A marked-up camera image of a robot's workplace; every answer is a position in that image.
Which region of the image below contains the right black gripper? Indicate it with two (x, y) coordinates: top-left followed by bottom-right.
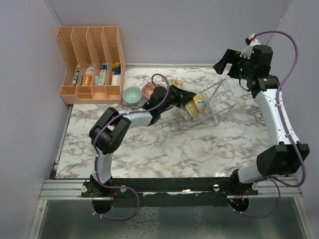
(214, 49), (255, 80)

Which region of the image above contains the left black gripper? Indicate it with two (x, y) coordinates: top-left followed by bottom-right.
(159, 85), (195, 113)

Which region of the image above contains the yellow dotted sun bowl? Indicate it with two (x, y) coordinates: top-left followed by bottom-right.
(185, 100), (200, 117)

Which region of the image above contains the blue orange floral bowl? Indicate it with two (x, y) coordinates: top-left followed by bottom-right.
(193, 91), (207, 113)

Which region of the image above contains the yellow flower bowl back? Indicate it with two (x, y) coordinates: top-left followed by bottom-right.
(168, 78), (184, 90)

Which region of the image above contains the yellow flower bowl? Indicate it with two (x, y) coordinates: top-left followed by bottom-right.
(168, 78), (184, 90)
(180, 108), (192, 120)

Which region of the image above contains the yellow flower bowl front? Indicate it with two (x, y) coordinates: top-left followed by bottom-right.
(180, 108), (192, 120)

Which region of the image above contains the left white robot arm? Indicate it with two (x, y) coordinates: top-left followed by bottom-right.
(89, 85), (196, 197)

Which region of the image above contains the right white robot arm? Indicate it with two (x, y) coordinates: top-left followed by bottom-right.
(213, 45), (310, 195)

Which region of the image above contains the red patterned bowl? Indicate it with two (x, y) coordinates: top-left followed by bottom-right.
(142, 82), (156, 100)

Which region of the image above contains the light teal bowl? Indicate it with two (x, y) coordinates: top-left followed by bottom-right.
(122, 87), (143, 105)

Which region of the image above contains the orange plastic file organizer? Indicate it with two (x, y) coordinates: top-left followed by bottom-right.
(56, 26), (126, 105)

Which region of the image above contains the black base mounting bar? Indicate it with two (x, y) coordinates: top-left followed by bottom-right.
(81, 177), (258, 207)

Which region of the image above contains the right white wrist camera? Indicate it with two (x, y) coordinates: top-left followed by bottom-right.
(242, 34), (260, 59)

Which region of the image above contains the white wire dish rack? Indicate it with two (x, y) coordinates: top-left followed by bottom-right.
(177, 79), (236, 130)

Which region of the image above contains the aluminium frame rail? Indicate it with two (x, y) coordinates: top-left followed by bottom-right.
(39, 179), (303, 200)

